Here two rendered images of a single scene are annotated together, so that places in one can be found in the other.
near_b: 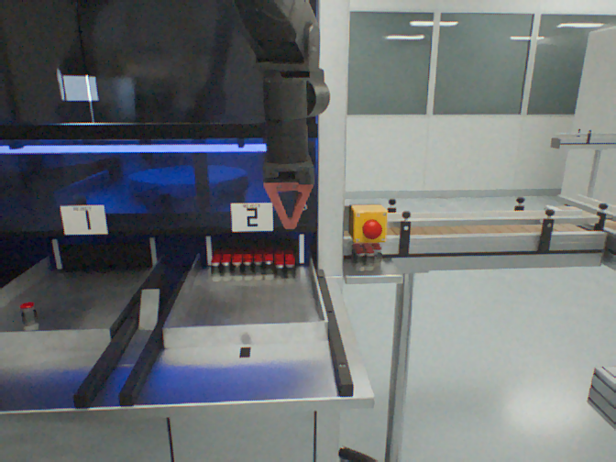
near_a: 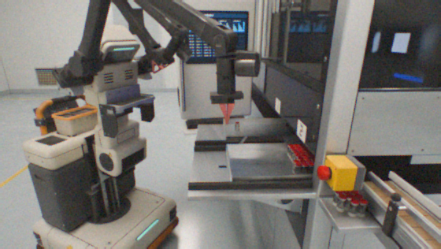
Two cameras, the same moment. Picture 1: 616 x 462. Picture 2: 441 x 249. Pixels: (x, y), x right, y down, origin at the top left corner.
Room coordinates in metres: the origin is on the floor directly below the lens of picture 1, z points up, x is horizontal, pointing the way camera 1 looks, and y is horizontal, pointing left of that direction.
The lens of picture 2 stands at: (0.60, -0.74, 1.35)
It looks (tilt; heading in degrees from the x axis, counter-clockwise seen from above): 20 degrees down; 92
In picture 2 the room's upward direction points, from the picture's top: straight up
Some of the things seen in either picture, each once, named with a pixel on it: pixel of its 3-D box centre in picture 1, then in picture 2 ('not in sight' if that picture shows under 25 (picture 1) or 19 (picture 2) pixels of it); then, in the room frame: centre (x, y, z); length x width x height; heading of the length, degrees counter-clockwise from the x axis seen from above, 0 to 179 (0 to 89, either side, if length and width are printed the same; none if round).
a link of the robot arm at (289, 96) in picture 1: (287, 99); (227, 66); (0.60, 0.03, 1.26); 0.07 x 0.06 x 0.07; 157
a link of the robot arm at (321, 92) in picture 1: (295, 73); (238, 55); (0.63, 0.02, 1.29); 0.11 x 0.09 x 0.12; 157
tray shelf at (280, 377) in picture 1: (156, 322); (249, 149); (0.70, 0.28, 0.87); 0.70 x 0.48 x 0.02; 94
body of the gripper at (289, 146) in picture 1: (287, 147); (226, 87); (0.60, 0.03, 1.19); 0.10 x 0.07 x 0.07; 3
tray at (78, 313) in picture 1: (73, 293); (257, 129); (0.76, 0.45, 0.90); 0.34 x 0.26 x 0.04; 4
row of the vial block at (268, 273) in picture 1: (253, 269); (297, 159); (0.87, 0.12, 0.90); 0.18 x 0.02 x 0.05; 95
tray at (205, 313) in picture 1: (251, 289); (273, 161); (0.78, 0.11, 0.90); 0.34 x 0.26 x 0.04; 5
